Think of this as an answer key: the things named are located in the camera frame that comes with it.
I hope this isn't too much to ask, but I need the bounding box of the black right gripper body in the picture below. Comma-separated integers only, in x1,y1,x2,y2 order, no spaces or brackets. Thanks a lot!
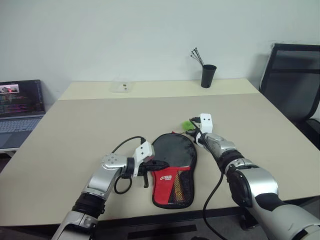
186,127,201,138

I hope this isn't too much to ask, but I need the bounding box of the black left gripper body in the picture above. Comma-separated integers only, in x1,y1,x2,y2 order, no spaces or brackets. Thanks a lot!
137,159,157,177

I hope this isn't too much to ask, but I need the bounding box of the green zipper pull tab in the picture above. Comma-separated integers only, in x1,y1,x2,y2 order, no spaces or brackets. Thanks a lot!
181,120,195,131

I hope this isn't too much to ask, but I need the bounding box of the black and red paddle case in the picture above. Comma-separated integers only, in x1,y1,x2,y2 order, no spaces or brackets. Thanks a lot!
150,131,199,209

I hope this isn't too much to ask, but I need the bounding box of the black flat floor bar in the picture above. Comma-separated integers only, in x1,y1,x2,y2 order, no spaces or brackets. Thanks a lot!
126,224,198,240

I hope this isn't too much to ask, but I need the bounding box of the black plastic cup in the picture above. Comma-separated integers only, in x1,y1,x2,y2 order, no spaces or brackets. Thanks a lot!
200,64,218,89

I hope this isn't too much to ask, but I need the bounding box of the clear plastic box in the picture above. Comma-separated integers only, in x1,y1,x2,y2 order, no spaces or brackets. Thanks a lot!
109,83,134,94

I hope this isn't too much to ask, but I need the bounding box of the black caster wheel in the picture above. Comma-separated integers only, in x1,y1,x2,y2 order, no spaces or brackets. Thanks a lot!
239,212,259,231

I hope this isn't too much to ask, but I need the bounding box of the black mesh office chair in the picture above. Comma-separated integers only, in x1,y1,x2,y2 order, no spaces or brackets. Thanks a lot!
258,43,320,151

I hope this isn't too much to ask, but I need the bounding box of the grey open laptop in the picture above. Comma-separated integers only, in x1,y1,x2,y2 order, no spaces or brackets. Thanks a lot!
0,79,47,150

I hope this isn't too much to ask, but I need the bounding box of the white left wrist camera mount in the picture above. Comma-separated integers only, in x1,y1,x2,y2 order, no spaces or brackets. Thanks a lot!
131,141,154,178

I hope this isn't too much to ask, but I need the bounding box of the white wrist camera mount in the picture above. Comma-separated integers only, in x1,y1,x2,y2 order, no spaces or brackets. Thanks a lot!
131,141,154,178
196,112,214,146

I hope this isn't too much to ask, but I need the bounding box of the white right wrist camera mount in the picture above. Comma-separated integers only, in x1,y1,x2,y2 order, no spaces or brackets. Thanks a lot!
196,112,214,146

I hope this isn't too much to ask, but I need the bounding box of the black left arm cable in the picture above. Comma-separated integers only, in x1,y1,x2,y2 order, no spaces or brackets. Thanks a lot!
111,136,147,195

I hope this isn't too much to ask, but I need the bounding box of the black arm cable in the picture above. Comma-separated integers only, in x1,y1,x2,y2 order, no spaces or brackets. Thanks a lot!
189,116,226,240
111,136,147,195

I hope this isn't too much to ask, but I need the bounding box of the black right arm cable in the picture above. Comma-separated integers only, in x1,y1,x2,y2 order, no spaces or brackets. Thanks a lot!
189,116,226,240

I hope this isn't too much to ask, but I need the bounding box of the black cable tie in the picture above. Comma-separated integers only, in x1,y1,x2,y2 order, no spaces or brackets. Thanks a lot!
191,49,204,67
194,46,205,67
189,56,204,67
190,53,204,67

